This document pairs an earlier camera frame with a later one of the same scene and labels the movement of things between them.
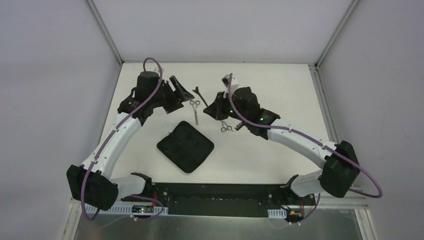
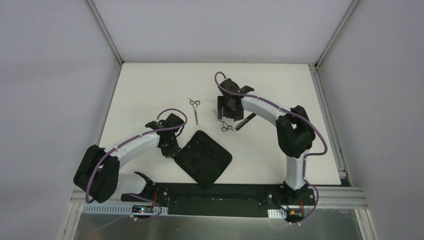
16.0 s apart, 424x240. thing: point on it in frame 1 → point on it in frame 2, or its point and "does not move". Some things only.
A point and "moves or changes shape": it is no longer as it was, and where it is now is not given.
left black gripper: (171, 97) → (172, 148)
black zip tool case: (185, 146) moves or changes shape
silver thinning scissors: (195, 104) does not move
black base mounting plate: (223, 199) does not move
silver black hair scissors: (225, 127) does not move
